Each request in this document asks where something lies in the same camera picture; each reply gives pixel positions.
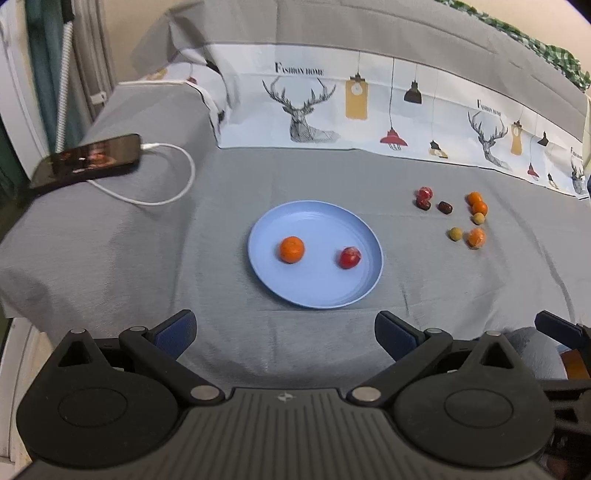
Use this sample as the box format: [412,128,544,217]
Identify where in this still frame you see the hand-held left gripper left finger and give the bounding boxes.
[54,310,227,409]

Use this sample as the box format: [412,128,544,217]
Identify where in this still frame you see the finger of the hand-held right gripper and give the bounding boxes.
[534,310,591,350]

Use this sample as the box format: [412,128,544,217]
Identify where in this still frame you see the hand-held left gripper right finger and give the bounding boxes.
[346,311,522,409]

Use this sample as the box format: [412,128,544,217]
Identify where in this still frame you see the light blue round plate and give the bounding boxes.
[247,200,384,309]

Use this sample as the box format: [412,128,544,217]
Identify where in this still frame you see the grey clothing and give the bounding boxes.
[501,327,570,382]

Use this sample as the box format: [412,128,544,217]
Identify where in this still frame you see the black smartphone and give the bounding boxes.
[28,134,141,195]

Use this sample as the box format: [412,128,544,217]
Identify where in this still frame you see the deer print white sheet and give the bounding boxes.
[203,41,591,200]

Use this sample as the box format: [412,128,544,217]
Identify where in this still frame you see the printed white pillow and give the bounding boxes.
[148,59,232,123]

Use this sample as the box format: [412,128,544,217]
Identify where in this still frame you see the striped white pole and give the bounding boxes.
[54,21,75,154]

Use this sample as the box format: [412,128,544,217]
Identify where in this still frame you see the green checked cloth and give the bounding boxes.
[436,0,591,92]

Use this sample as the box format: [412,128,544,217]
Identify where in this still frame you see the teal curtain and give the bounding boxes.
[0,0,88,204]

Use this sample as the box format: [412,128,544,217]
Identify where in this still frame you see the grey curtain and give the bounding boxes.
[73,0,117,121]

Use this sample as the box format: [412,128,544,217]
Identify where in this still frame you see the white charging cable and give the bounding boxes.
[88,142,195,206]

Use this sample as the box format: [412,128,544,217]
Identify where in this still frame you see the white bed frame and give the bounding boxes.
[0,316,52,480]

